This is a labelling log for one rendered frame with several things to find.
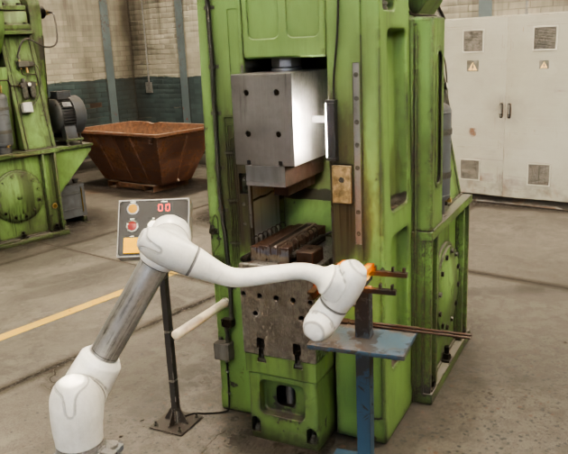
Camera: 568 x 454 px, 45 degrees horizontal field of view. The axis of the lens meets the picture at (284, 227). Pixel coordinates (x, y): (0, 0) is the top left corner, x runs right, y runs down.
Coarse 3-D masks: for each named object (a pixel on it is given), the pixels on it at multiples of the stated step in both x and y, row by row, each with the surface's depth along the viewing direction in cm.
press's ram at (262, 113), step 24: (264, 72) 309; (288, 72) 296; (312, 72) 307; (240, 96) 302; (264, 96) 297; (288, 96) 292; (312, 96) 309; (240, 120) 305; (264, 120) 300; (288, 120) 295; (312, 120) 310; (240, 144) 308; (264, 144) 303; (288, 144) 298; (312, 144) 313
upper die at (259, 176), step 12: (252, 168) 308; (264, 168) 306; (276, 168) 303; (288, 168) 304; (300, 168) 316; (312, 168) 327; (252, 180) 310; (264, 180) 307; (276, 180) 305; (288, 180) 305; (300, 180) 316
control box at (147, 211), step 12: (120, 204) 326; (144, 204) 325; (156, 204) 325; (168, 204) 324; (180, 204) 324; (120, 216) 324; (132, 216) 324; (144, 216) 324; (156, 216) 323; (180, 216) 323; (120, 228) 323; (144, 228) 322; (120, 240) 321; (120, 252) 320
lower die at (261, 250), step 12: (288, 228) 349; (312, 228) 342; (324, 228) 345; (264, 240) 329; (276, 240) 321; (288, 240) 320; (300, 240) 322; (324, 240) 347; (252, 252) 320; (264, 252) 317; (276, 252) 314; (288, 252) 311
